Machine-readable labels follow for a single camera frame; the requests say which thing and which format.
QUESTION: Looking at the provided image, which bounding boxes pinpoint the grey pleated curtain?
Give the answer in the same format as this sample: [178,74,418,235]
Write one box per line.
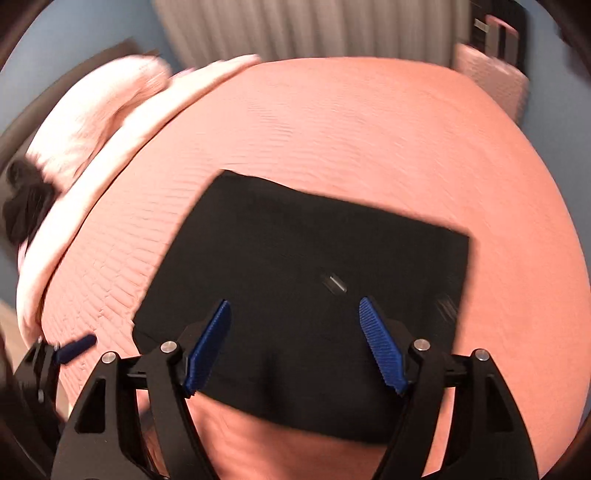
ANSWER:
[152,0,471,67]

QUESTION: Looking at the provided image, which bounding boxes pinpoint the dark bed headboard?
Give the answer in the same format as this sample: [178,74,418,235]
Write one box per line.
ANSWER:
[1,38,142,171]

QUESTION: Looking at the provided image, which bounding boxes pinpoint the black garment by pillow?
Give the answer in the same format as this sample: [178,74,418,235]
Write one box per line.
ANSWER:
[2,157,60,247]

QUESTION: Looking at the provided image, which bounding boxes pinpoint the black pants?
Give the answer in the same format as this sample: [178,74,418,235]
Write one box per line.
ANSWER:
[132,171,470,444]

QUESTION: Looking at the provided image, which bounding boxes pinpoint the orange quilted bedspread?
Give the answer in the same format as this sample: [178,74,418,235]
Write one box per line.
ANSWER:
[39,58,590,472]

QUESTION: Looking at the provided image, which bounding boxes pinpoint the light pink folded blanket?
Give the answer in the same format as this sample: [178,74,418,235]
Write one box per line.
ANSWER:
[16,54,261,344]

